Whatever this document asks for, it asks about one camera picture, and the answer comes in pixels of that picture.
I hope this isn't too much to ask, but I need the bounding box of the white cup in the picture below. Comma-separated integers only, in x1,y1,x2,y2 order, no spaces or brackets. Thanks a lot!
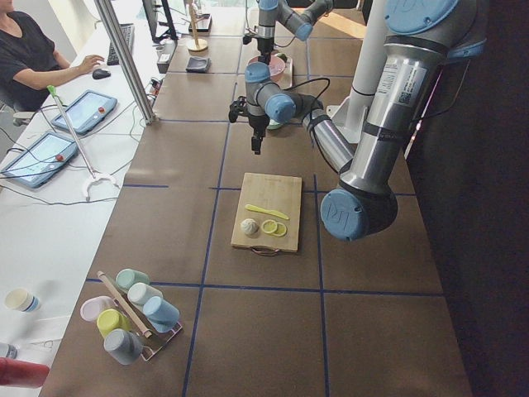
127,282,164,307

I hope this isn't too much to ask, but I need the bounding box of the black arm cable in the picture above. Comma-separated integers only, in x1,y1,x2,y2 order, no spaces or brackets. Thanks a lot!
284,76,331,104

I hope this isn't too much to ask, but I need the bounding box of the white reacher grabber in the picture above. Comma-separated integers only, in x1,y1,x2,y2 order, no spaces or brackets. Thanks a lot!
47,85,119,202

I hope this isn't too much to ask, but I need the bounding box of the yellow cup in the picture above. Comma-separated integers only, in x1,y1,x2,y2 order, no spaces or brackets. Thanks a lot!
96,309,131,337

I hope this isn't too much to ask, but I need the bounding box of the cup rack with handle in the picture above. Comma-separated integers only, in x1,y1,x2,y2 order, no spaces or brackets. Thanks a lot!
98,271,183,363

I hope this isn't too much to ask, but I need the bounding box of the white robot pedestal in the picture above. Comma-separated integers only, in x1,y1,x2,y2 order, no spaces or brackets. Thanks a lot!
327,0,388,143

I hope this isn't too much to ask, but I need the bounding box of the far teach pendant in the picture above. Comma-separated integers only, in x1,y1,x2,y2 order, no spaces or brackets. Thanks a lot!
61,90,117,136

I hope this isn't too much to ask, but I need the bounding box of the black keyboard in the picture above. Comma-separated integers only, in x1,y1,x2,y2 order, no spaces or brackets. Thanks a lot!
106,22,136,66

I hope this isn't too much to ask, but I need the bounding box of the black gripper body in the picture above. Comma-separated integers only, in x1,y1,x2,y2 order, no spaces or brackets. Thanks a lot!
258,37,274,63
248,114,269,155

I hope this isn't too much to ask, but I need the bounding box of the red bottle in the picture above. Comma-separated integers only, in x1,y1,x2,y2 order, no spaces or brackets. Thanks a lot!
1,357,50,388

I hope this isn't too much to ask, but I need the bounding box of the mint green bowl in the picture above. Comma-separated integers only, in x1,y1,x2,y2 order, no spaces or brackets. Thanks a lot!
267,119,284,131

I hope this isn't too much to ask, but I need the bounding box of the black computer mouse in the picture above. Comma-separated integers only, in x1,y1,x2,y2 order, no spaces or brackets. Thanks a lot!
92,69,112,80

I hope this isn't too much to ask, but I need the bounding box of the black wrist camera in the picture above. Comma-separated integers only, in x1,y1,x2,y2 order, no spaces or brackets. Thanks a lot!
228,96,248,123

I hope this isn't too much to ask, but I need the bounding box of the mint cup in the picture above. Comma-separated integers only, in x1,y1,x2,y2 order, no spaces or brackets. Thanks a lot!
115,268,150,293

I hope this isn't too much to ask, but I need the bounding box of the paper cup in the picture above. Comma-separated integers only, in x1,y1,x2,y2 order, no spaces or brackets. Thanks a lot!
4,288,40,313

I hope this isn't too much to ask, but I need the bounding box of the pink cup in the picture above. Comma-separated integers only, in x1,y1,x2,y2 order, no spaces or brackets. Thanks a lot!
79,295,115,323

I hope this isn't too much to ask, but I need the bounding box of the teach pendant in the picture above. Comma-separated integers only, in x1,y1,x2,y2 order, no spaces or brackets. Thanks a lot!
1,131,78,189
61,90,117,136

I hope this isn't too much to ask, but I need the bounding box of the near teach pendant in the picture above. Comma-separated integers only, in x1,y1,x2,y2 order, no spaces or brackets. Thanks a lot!
1,131,78,189

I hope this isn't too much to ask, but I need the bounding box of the grey cup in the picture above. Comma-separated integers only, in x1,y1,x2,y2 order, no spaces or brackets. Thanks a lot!
103,328,143,366

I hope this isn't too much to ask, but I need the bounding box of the folded grey cloth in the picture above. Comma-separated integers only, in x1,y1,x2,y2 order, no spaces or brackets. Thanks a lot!
185,56,211,74

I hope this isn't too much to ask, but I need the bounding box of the blue cup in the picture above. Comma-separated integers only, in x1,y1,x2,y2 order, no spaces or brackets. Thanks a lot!
142,296,180,332

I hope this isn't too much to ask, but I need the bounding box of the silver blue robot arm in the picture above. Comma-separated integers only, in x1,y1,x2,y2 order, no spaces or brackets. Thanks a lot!
256,0,335,65
229,1,488,241

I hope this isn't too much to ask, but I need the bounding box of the lemon slice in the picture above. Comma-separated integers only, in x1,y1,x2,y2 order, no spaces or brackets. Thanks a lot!
272,222,288,237
261,219,279,234

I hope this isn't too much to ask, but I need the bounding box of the aluminium frame post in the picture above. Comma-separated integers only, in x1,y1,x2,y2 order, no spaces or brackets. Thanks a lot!
94,0,156,125

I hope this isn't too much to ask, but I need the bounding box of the bamboo cutting board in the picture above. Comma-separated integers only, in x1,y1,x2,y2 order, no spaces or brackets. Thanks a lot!
231,173,303,252

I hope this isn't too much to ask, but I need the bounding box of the pink bowl of ice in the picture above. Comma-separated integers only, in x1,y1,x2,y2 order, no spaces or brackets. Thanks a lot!
245,56,286,83

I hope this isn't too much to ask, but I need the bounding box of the wooden mug tree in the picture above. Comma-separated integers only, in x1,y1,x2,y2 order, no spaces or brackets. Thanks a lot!
186,0,208,53

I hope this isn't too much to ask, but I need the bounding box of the yellow plastic knife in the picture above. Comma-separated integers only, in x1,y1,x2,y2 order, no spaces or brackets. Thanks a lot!
245,203,290,220

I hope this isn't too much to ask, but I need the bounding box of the seated person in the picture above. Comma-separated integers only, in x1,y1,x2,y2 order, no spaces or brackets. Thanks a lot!
1,1,104,112

